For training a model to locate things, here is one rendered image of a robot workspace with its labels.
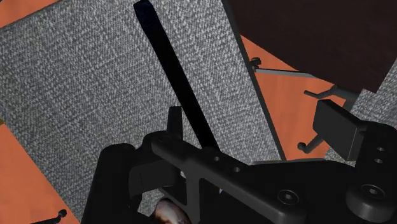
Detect dark brown table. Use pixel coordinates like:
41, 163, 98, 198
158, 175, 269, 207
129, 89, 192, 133
221, 0, 397, 155

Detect long black flat bar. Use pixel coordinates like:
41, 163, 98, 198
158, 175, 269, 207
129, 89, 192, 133
133, 0, 221, 153

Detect brown and white object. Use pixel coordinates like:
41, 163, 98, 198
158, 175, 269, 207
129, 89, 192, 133
152, 198, 192, 224

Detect grey fabric sofa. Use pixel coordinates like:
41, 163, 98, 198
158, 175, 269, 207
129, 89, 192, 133
0, 0, 288, 220

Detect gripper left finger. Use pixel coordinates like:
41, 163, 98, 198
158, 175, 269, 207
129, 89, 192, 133
129, 106, 300, 224

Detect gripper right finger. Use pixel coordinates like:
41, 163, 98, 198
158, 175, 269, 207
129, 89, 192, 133
312, 99, 397, 223

